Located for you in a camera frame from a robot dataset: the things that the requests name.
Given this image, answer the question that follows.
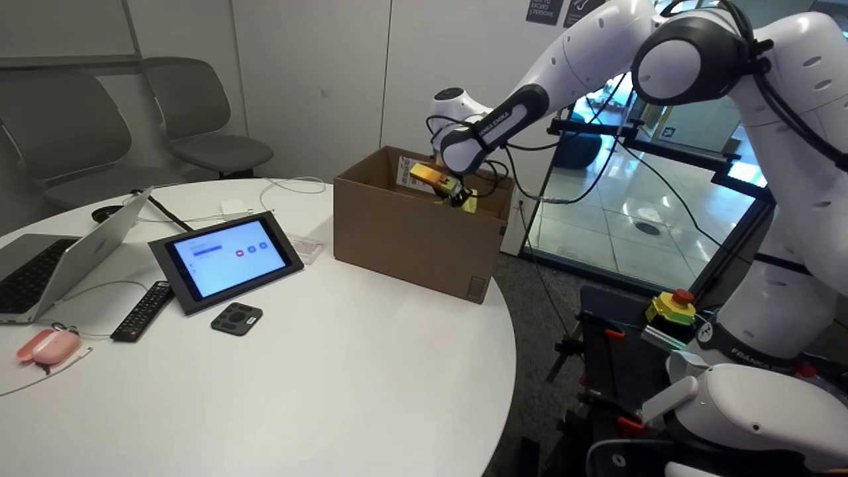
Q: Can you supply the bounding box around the grey office chair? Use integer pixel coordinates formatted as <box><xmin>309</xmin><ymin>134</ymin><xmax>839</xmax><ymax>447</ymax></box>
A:
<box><xmin>144</xmin><ymin>56</ymin><xmax>272</xmax><ymax>177</ymax></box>

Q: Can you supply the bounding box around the black cable on table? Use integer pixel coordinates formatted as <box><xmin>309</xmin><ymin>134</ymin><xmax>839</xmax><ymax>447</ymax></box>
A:
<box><xmin>91</xmin><ymin>189</ymin><xmax>195</xmax><ymax>236</ymax></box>

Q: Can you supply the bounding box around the small black phone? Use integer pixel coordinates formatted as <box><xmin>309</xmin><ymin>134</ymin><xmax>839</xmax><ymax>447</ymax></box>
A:
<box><xmin>212</xmin><ymin>303</ymin><xmax>263</xmax><ymax>337</ymax></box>

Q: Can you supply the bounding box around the red yellow emergency stop button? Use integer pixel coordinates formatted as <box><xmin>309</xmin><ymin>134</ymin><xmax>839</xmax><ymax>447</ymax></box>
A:
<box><xmin>644</xmin><ymin>288</ymin><xmax>696</xmax><ymax>327</ymax></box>

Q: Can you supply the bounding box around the black remote control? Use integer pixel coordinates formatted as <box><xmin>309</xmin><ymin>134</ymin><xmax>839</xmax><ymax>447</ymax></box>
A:
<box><xmin>110</xmin><ymin>281</ymin><xmax>173</xmax><ymax>341</ymax></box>

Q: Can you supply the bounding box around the pink earbuds case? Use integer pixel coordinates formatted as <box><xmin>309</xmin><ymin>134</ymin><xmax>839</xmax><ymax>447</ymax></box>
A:
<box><xmin>15</xmin><ymin>329</ymin><xmax>83</xmax><ymax>366</ymax></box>

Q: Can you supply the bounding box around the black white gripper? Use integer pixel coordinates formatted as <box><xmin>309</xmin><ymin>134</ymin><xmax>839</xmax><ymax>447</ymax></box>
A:
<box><xmin>411</xmin><ymin>161</ymin><xmax>471</xmax><ymax>206</ymax></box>

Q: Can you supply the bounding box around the yellow-green microfiber towel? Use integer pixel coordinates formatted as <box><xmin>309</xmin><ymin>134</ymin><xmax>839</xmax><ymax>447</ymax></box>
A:
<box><xmin>459</xmin><ymin>193</ymin><xmax>479</xmax><ymax>213</ymax></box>

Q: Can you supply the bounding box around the silver open laptop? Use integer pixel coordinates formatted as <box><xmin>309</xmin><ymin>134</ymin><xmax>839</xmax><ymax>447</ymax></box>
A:
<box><xmin>0</xmin><ymin>193</ymin><xmax>148</xmax><ymax>323</ymax></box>

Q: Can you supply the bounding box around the black tablet with lit screen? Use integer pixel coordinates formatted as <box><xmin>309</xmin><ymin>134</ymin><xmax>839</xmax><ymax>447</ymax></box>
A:
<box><xmin>148</xmin><ymin>213</ymin><xmax>304</xmax><ymax>316</ymax></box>

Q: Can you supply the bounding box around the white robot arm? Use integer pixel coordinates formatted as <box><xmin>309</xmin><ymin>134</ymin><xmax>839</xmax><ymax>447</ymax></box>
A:
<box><xmin>430</xmin><ymin>0</ymin><xmax>848</xmax><ymax>472</ymax></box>

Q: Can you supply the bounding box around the brown cardboard box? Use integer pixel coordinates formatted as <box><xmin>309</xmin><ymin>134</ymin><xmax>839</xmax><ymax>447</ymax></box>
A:
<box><xmin>334</xmin><ymin>146</ymin><xmax>513</xmax><ymax>303</ymax></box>

